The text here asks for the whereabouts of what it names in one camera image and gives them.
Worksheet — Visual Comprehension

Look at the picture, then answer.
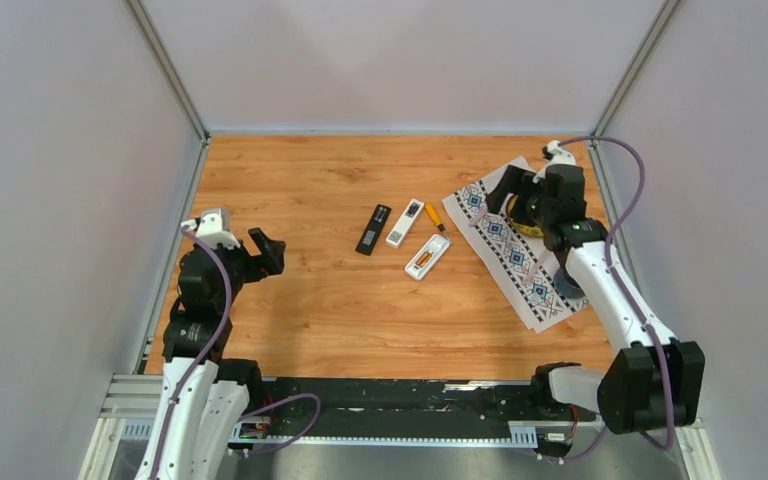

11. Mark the patterned white cloth mat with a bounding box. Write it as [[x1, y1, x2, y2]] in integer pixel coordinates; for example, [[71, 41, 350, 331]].
[[443, 166, 590, 332]]

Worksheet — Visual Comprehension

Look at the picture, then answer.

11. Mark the long white remote control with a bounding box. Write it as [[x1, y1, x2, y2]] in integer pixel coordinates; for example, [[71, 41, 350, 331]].
[[385, 199, 425, 248]]

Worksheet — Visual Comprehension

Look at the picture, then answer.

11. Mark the black remote control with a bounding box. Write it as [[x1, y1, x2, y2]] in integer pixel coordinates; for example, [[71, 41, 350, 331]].
[[355, 204, 391, 256]]

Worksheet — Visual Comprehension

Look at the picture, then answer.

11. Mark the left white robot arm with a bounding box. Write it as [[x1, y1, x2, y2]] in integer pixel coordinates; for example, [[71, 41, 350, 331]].
[[136, 221, 286, 479]]

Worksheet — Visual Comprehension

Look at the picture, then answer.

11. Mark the dark blue cup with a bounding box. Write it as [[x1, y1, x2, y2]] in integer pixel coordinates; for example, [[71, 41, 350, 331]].
[[553, 267, 585, 300]]

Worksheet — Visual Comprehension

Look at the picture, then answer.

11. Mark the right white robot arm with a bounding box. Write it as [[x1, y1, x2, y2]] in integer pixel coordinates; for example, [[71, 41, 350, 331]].
[[486, 164, 705, 434]]

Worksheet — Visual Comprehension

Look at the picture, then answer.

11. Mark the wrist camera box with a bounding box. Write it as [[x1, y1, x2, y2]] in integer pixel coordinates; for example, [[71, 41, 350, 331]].
[[180, 207, 241, 250], [533, 140, 577, 184]]

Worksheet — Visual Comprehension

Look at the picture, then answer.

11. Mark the orange battery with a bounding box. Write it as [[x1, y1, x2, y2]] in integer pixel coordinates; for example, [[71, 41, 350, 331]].
[[414, 251, 433, 268]]

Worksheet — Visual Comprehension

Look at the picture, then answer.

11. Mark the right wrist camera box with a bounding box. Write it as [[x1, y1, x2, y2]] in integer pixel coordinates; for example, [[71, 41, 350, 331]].
[[533, 140, 577, 184]]

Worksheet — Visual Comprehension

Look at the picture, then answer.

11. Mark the yellow handled screwdriver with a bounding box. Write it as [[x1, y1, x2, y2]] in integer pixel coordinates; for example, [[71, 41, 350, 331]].
[[424, 203, 447, 235]]

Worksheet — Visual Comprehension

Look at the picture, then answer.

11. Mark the short white remote control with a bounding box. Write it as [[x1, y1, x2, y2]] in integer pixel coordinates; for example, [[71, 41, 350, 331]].
[[404, 234, 452, 281]]

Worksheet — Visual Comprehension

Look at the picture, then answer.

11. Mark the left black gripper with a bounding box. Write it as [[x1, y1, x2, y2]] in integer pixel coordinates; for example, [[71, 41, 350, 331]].
[[209, 227, 285, 310]]

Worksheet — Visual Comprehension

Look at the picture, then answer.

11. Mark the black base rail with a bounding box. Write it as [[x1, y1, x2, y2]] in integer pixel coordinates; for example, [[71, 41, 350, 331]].
[[231, 377, 591, 443]]

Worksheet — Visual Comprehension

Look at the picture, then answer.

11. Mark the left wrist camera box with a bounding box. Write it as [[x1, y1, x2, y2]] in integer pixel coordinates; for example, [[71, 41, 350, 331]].
[[180, 207, 241, 250]]

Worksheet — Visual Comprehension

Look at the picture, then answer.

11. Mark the yellow round plate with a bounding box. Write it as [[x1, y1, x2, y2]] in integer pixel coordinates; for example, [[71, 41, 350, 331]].
[[505, 195, 544, 238]]

